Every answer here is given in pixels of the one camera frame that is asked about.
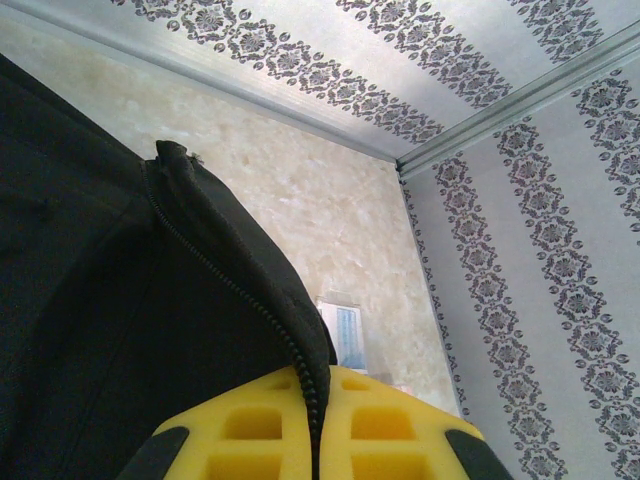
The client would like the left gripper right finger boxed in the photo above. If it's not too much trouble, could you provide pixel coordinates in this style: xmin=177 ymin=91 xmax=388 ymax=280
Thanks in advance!
xmin=322 ymin=363 xmax=517 ymax=480

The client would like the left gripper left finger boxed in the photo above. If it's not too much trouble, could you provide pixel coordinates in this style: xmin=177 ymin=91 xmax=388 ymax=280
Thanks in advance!
xmin=117 ymin=366 xmax=321 ymax=480

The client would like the white blue tissue pack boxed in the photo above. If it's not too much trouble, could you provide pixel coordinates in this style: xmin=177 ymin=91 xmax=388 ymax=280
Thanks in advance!
xmin=314 ymin=293 xmax=370 ymax=375

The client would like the black backpack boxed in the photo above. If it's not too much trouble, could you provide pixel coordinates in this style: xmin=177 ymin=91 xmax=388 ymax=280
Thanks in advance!
xmin=0 ymin=52 xmax=334 ymax=480

